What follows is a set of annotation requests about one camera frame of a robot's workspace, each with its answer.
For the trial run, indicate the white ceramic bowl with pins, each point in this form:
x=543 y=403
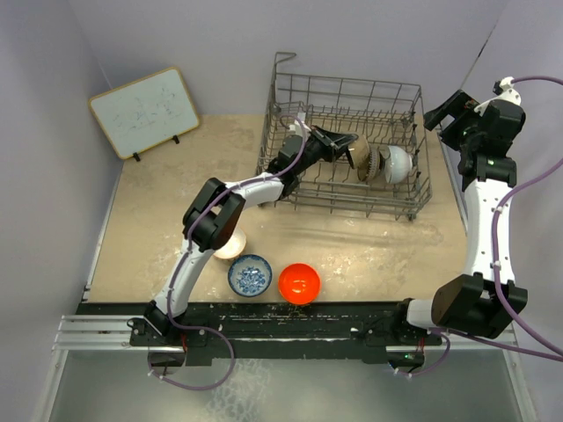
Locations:
x=397 y=164

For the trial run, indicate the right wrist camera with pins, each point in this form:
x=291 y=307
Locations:
x=505 y=91

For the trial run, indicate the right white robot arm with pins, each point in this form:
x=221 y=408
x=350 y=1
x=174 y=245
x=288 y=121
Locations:
x=484 y=299

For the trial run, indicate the orange bowl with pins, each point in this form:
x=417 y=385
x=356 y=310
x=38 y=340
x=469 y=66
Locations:
x=299 y=284

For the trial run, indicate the beige white bowl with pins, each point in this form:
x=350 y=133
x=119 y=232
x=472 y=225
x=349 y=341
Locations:
x=234 y=247

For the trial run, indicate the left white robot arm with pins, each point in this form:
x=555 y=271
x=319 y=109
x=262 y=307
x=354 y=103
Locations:
x=213 y=216

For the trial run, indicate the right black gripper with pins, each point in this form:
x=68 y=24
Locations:
x=462 y=114

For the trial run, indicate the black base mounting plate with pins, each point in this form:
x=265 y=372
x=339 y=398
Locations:
x=372 y=332

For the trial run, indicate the blue white patterned bowl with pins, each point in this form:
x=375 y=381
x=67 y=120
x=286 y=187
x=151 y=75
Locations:
x=250 y=275

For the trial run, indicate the black glossy bowl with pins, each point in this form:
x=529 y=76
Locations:
x=358 y=151

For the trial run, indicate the small whiteboard with wood frame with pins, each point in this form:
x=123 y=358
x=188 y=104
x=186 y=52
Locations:
x=142 y=114

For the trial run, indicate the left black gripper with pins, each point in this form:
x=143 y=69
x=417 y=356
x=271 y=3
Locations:
x=332 y=139

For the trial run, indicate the grey wire dish rack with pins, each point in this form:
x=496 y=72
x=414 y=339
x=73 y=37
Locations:
x=386 y=113

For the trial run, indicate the brown rimmed cream bowl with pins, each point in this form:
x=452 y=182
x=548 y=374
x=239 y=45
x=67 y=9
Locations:
x=372 y=166

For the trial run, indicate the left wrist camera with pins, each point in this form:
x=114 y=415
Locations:
x=299 y=126

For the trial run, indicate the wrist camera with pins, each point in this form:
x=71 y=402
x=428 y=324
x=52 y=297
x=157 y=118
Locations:
x=299 y=126
x=505 y=91

